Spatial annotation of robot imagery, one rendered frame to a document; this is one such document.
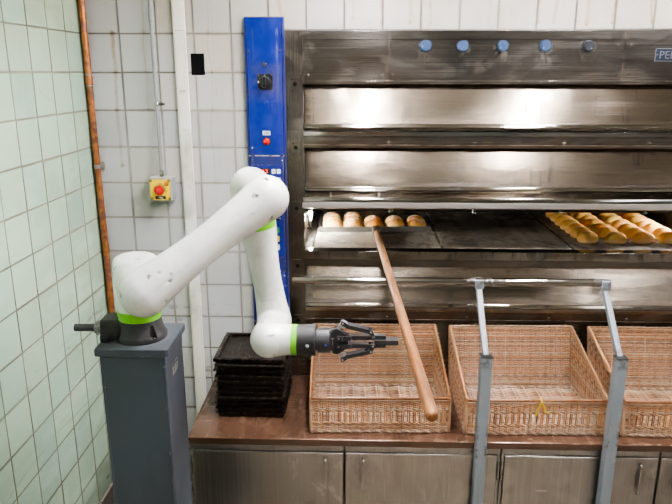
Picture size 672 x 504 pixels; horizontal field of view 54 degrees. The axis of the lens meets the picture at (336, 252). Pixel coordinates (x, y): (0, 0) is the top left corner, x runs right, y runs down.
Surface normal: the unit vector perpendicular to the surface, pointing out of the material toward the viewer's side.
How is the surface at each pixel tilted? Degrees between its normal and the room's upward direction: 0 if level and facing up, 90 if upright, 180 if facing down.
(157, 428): 90
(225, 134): 90
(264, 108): 90
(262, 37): 90
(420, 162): 70
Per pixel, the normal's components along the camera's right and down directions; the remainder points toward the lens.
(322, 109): -0.03, -0.08
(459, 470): -0.03, 0.28
